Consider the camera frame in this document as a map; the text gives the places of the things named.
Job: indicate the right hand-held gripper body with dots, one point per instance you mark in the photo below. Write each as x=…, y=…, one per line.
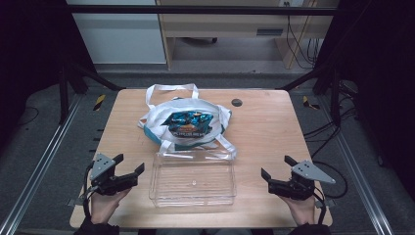
x=300, y=182

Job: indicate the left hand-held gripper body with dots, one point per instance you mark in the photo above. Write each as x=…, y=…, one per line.
x=103, y=173

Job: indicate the white tote bag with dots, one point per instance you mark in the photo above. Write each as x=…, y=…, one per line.
x=156, y=125

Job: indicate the clear plastic container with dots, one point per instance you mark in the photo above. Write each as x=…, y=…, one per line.
x=192, y=181

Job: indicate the blue snack packet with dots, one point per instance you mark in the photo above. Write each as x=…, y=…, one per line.
x=189, y=123

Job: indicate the person's right hand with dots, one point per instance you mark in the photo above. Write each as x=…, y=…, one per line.
x=301, y=210

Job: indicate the person's left hand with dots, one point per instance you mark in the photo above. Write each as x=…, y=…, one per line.
x=104, y=205

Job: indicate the yellow black striped tape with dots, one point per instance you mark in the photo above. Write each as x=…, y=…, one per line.
x=99, y=102
x=306, y=102

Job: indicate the black metal stand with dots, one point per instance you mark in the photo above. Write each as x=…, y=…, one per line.
x=63, y=94
x=335, y=98

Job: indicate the dark round table hole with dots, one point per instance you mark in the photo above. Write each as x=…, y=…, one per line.
x=237, y=102

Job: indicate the white cabinet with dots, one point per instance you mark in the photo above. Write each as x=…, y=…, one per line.
x=120, y=39

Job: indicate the light wooden desk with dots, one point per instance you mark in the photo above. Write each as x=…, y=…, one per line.
x=225, y=27

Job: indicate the grey metal bracket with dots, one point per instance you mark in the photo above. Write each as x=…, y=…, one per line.
x=328, y=203
x=75, y=201

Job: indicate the aluminium floor rail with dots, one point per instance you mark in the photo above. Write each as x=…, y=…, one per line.
x=42, y=160
x=359, y=176

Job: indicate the black horizontal frame bar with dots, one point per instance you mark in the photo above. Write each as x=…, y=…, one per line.
x=195, y=9

